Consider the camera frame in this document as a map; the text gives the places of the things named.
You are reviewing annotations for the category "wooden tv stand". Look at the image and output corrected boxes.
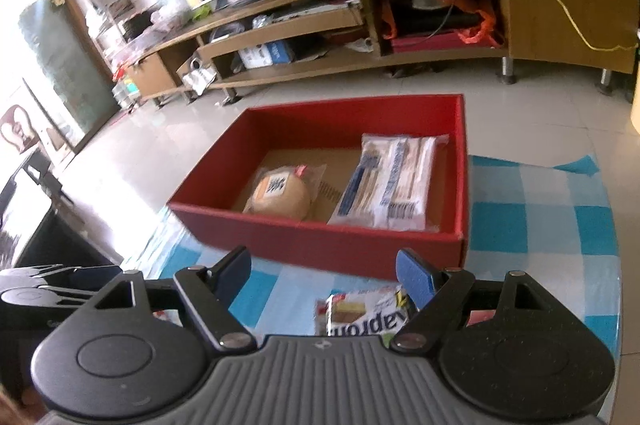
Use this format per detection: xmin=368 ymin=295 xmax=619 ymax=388
xmin=122 ymin=0 xmax=640 ymax=106

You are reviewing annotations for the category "black furniture piece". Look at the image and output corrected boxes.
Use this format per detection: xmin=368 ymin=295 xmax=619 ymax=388
xmin=0 ymin=165 xmax=123 ymax=271

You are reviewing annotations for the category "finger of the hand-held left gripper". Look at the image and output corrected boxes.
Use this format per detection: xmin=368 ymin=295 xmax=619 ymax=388
xmin=30 ymin=264 xmax=122 ymax=302

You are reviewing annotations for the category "blue white checkered tablecloth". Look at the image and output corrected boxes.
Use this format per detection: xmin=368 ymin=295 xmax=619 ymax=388
xmin=125 ymin=155 xmax=626 ymax=425

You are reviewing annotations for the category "red cardboard box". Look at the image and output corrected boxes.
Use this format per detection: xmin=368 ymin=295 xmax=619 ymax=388
xmin=166 ymin=94 xmax=471 ymax=282

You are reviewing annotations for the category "wooden chair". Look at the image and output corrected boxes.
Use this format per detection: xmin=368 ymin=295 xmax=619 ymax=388
xmin=0 ymin=104 xmax=42 ymax=154

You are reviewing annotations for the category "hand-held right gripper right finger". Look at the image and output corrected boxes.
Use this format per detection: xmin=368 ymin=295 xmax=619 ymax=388
xmin=390 ymin=248 xmax=571 ymax=352

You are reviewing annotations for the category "blue white carton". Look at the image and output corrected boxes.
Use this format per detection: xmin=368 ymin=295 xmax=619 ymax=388
xmin=239 ymin=41 xmax=293 ymax=69

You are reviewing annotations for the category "glass sliding door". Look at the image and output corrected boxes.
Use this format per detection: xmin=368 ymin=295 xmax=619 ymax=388
xmin=0 ymin=0 xmax=118 ymax=156

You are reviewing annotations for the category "clear blue-striped biscuit packet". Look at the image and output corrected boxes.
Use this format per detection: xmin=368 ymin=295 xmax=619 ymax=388
xmin=327 ymin=134 xmax=450 ymax=233

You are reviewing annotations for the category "orange plastic bag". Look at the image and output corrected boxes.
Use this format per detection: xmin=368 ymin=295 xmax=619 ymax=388
xmin=380 ymin=0 xmax=503 ymax=48

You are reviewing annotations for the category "cluttered storage rack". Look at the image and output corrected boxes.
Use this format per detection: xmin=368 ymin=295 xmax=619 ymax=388
xmin=80 ymin=0 xmax=171 ymax=111

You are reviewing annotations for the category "crumpled white bag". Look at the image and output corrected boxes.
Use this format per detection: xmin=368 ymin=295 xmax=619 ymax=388
xmin=181 ymin=69 xmax=219 ymax=97

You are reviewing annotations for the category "green white wafer packet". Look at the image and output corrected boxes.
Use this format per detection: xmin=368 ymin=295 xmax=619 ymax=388
xmin=314 ymin=286 xmax=418 ymax=339

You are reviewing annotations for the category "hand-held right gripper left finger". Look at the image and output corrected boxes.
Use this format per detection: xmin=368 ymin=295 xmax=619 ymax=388
xmin=92 ymin=246 xmax=258 ymax=352

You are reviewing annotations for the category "round bread packet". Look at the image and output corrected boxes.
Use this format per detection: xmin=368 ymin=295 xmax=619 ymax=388
xmin=242 ymin=164 xmax=328 ymax=221

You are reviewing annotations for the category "flat red box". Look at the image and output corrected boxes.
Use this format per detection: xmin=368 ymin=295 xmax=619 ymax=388
xmin=390 ymin=32 xmax=501 ymax=54

